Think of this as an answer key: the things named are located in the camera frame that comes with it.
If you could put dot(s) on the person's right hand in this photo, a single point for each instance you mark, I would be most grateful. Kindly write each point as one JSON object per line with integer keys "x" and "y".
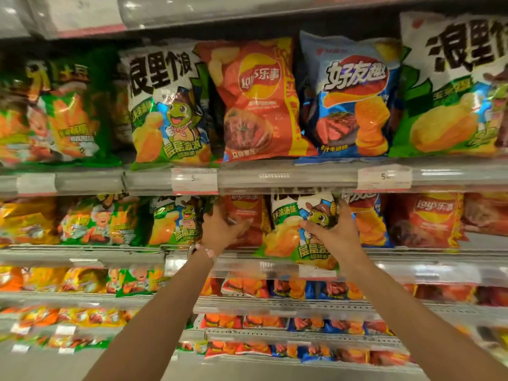
{"x": 341, "y": 242}

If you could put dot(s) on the person's left forearm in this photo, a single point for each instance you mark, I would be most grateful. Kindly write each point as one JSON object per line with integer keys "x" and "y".
{"x": 151, "y": 325}

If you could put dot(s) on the white price tag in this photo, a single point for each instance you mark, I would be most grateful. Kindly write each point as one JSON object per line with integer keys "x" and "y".
{"x": 384, "y": 178}
{"x": 20, "y": 329}
{"x": 87, "y": 15}
{"x": 194, "y": 181}
{"x": 65, "y": 330}
{"x": 20, "y": 348}
{"x": 317, "y": 274}
{"x": 66, "y": 351}
{"x": 36, "y": 184}

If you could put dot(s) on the person's left hand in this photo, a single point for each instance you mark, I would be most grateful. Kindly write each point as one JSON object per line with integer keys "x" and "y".
{"x": 218, "y": 234}

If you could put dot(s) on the person's right forearm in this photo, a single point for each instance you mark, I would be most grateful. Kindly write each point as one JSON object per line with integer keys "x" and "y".
{"x": 416, "y": 325}

